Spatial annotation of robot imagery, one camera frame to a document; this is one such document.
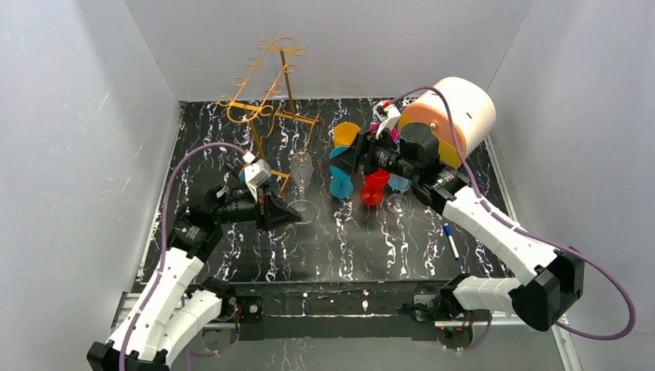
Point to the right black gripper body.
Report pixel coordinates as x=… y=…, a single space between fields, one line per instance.
x=362 y=155

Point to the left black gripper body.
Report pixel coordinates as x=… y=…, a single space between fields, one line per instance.
x=263 y=212

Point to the yellow wine glass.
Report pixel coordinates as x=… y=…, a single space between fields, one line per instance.
x=345 y=133

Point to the teal blue wine glass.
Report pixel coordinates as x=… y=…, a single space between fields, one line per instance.
x=341 y=185

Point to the light blue wine glass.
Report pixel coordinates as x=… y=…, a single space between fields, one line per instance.
x=399 y=183

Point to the magenta wine glass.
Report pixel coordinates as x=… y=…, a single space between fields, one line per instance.
x=394 y=134

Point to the red wine glass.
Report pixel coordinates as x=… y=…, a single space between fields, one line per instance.
x=372 y=193

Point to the clear wine glass front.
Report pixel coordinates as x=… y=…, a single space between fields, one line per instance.
x=397 y=203

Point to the clear wine glass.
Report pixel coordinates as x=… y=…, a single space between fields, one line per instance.
x=397 y=203
x=301 y=171

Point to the gold wire glass rack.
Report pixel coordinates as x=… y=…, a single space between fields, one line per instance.
x=278 y=101

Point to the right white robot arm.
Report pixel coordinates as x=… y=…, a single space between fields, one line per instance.
x=546 y=282

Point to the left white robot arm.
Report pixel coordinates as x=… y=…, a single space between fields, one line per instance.
x=157 y=328

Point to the black marble pattern mat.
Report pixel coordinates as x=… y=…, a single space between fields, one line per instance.
x=348 y=241

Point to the white cylindrical drawer box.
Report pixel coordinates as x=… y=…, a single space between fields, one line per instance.
x=471 y=108

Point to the blue white marker pen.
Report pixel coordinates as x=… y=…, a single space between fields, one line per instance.
x=449 y=235

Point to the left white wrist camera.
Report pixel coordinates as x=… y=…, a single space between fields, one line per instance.
x=256 y=173

